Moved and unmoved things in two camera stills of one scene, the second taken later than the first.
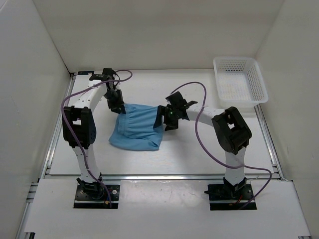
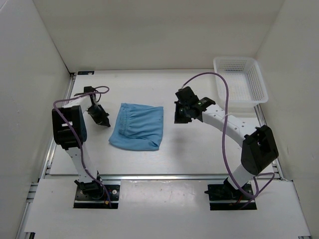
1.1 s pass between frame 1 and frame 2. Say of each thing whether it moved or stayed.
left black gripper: moved
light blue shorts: stayed
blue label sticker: stayed
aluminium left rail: stayed
